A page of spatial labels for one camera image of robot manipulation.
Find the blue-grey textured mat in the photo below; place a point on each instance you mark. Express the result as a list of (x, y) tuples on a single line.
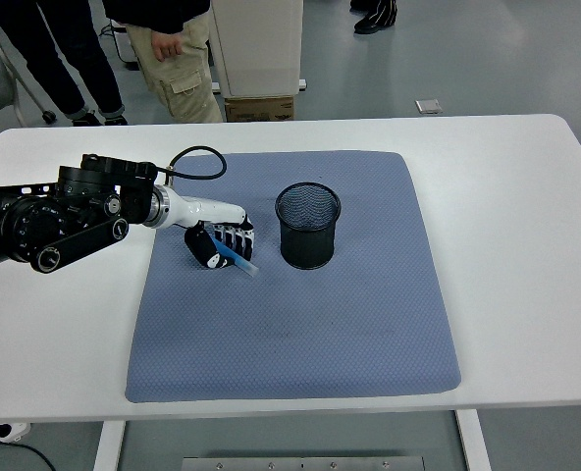
[(295, 333)]

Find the person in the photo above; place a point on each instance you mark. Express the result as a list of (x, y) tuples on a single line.
[(374, 17), (74, 49), (182, 93)]

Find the black mesh pen holder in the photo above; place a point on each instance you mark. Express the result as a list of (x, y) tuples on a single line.
[(310, 245)]

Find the white cabinet foot bar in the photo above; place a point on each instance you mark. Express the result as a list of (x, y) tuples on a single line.
[(303, 84)]

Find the white upright cabinet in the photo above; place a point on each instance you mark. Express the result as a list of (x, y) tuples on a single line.
[(261, 44)]

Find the cardboard box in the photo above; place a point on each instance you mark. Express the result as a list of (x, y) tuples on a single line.
[(258, 109)]

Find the silver floor socket plate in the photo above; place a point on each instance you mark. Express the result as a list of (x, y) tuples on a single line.
[(428, 106)]

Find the blue marker with clear cap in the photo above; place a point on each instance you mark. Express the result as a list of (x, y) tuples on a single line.
[(245, 266)]

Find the white table leg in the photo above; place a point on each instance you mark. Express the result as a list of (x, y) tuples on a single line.
[(108, 446), (473, 441)]

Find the white power strip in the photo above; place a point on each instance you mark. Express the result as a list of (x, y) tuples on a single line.
[(13, 431)]

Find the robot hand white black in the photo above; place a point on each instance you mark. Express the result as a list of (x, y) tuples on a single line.
[(212, 213)]

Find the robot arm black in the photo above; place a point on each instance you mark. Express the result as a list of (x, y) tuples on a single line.
[(84, 196)]

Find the person's hand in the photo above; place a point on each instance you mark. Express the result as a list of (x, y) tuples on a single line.
[(167, 46)]

